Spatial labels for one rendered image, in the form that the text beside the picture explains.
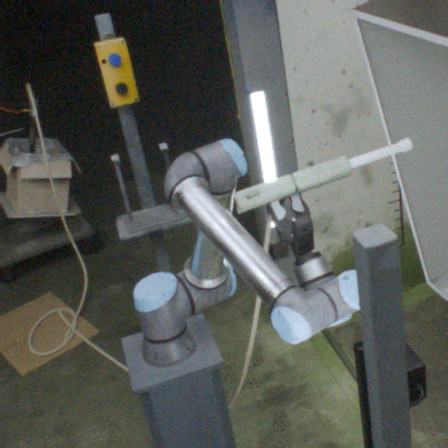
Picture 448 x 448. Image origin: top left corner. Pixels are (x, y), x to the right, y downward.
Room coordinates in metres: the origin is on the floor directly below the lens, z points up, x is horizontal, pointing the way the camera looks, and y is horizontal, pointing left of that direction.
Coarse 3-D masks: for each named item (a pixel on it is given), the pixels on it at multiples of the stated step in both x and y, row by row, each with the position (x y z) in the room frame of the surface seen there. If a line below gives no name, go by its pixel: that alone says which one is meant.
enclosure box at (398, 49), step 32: (384, 0) 2.28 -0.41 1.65; (416, 0) 2.17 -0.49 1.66; (384, 32) 2.35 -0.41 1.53; (416, 32) 1.93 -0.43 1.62; (384, 64) 2.35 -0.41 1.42; (416, 64) 2.39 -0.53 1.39; (384, 96) 2.34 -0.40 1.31; (416, 96) 2.38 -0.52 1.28; (384, 128) 2.34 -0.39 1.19; (416, 128) 2.38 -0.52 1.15; (416, 160) 2.38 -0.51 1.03; (416, 192) 2.38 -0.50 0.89; (416, 224) 2.38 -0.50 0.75
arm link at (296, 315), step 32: (192, 160) 1.73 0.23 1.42; (192, 192) 1.63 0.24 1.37; (224, 224) 1.51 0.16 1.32; (224, 256) 1.47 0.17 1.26; (256, 256) 1.41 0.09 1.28; (256, 288) 1.35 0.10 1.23; (288, 288) 1.31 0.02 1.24; (320, 288) 1.32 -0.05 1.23; (288, 320) 1.23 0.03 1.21; (320, 320) 1.25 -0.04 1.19
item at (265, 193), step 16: (400, 144) 1.65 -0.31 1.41; (336, 160) 1.61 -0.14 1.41; (352, 160) 1.62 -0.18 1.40; (368, 160) 1.62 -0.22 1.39; (288, 176) 1.57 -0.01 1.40; (304, 176) 1.57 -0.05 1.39; (320, 176) 1.57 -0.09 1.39; (336, 176) 1.58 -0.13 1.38; (240, 192) 1.53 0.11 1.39; (256, 192) 1.52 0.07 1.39; (272, 192) 1.54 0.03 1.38; (288, 192) 1.54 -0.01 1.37; (240, 208) 1.51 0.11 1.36
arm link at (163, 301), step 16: (160, 272) 2.02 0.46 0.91; (144, 288) 1.94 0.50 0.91; (160, 288) 1.92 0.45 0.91; (176, 288) 1.93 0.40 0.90; (144, 304) 1.89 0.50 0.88; (160, 304) 1.88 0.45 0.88; (176, 304) 1.91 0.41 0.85; (192, 304) 1.94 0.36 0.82; (144, 320) 1.89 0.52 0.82; (160, 320) 1.88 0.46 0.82; (176, 320) 1.90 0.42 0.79; (160, 336) 1.88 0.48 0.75
